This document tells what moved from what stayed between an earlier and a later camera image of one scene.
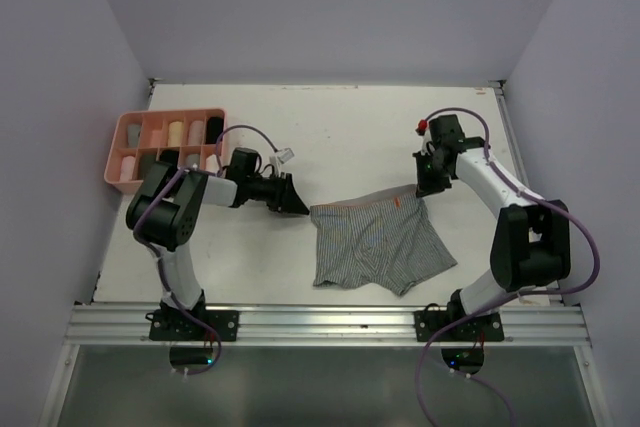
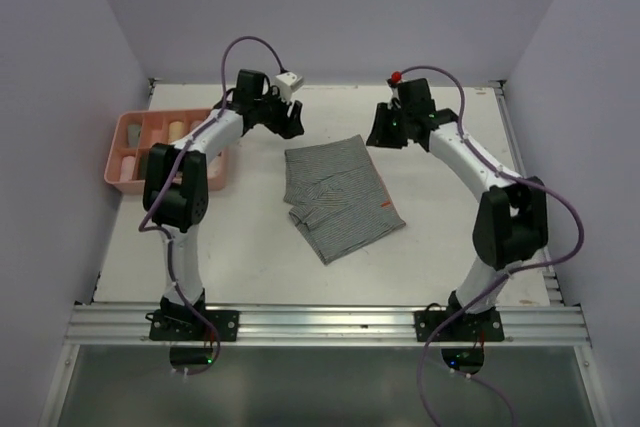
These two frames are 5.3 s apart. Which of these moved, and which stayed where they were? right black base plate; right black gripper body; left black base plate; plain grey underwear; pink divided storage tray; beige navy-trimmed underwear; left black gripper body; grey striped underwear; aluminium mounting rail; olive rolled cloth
Moved: left black gripper body; grey striped underwear; right black gripper body
Stayed: left black base plate; plain grey underwear; olive rolled cloth; right black base plate; beige navy-trimmed underwear; aluminium mounting rail; pink divided storage tray
